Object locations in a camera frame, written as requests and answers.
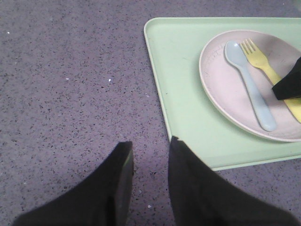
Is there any beige round plate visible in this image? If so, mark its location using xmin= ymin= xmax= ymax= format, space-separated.
xmin=199 ymin=30 xmax=301 ymax=142

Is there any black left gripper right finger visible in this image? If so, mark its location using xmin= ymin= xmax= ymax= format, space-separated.
xmin=168 ymin=137 xmax=300 ymax=226

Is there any light green plastic tray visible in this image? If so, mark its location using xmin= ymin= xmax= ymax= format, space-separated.
xmin=144 ymin=17 xmax=301 ymax=170

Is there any light blue plastic spoon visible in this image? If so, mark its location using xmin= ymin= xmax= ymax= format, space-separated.
xmin=224 ymin=40 xmax=277 ymax=132

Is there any yellow plastic fork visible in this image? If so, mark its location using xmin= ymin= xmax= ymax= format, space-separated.
xmin=239 ymin=39 xmax=301 ymax=122

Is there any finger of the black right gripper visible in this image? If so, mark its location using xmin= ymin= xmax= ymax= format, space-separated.
xmin=272 ymin=58 xmax=301 ymax=100

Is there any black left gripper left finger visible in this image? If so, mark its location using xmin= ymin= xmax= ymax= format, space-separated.
xmin=13 ymin=141 xmax=134 ymax=226

